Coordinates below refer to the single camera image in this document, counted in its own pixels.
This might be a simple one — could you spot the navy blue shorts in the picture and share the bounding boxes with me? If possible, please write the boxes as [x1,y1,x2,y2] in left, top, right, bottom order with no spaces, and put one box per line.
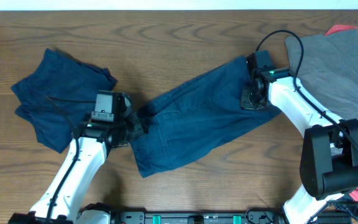
[131,56,280,178]

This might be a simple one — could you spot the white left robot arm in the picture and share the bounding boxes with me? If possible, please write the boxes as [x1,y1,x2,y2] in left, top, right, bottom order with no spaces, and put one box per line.
[8,113,149,224]

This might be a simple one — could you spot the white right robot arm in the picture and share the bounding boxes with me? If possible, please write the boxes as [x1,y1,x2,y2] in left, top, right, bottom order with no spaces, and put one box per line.
[241,68,358,223]

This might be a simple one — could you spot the folded navy blue garment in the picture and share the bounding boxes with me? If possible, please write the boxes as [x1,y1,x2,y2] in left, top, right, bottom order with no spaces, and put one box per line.
[11,49,117,153]

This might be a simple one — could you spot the grey shorts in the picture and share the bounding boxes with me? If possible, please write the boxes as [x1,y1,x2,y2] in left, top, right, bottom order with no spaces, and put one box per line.
[285,29,358,119]

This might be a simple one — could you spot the black garment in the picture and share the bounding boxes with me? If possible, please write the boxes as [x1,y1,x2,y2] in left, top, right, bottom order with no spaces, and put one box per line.
[329,200,358,222]

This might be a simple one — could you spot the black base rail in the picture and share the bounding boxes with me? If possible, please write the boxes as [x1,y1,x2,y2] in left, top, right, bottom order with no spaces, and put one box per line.
[79,202,351,224]

